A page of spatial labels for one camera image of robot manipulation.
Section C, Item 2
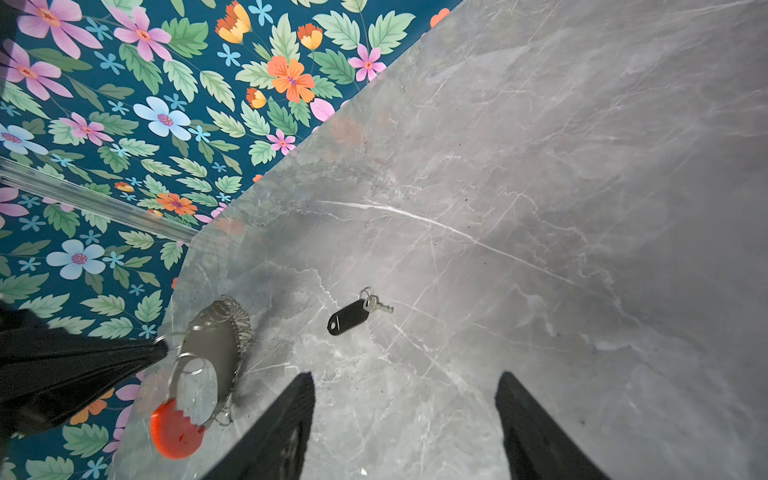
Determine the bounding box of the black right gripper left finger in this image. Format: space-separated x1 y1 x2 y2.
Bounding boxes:
204 372 316 480

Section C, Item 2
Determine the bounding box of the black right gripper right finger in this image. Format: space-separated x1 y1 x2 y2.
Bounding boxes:
495 371 608 480

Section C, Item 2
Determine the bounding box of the key with black tag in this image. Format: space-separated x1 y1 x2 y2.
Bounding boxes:
327 287 394 336

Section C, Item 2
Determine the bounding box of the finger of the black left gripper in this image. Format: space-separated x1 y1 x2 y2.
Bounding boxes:
1 305 169 438

